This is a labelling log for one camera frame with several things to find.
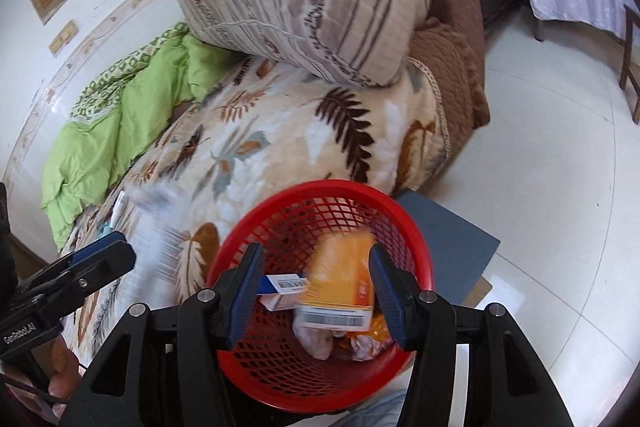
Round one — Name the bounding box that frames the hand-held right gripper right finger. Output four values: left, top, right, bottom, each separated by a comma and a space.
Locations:
368, 244, 576, 427

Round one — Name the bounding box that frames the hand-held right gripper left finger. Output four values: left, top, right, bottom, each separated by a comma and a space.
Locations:
55, 242, 267, 427

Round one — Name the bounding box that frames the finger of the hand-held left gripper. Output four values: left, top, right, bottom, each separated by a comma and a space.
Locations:
26, 230, 127, 290
49, 242, 137, 314

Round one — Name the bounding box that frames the orange plastic bag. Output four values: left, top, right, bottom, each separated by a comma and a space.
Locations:
339, 311, 397, 349

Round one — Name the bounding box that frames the white and blue box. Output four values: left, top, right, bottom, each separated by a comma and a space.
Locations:
257, 273, 311, 313

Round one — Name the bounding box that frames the orange medicine box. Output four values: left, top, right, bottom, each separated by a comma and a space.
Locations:
292, 229, 379, 333

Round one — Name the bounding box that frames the white barcode box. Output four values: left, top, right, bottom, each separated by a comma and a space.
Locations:
122, 184, 194, 294

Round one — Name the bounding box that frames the white plastic bag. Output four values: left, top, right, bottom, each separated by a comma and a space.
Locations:
292, 316, 334, 361

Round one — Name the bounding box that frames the red mesh basket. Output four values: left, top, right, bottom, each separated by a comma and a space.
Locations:
206, 179, 435, 412

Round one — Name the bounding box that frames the person's left hand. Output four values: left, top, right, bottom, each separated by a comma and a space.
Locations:
0, 337, 88, 425

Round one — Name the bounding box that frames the white plastic tube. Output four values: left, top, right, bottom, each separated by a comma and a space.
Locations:
101, 191, 127, 239

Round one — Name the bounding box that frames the grey blue flat board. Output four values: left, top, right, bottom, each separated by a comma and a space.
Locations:
392, 190, 502, 308

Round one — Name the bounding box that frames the brown cardboard piece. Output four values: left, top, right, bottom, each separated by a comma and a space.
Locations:
457, 276, 494, 308

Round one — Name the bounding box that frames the green quilt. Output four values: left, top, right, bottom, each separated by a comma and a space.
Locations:
40, 22, 242, 253

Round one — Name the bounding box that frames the leaf print blanket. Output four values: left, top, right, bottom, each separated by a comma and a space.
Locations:
55, 52, 454, 358

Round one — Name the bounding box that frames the brown fringed blanket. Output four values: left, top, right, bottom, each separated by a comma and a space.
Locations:
407, 17, 492, 168

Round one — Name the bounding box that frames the wooden chair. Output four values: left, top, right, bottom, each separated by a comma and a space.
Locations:
618, 4, 640, 126

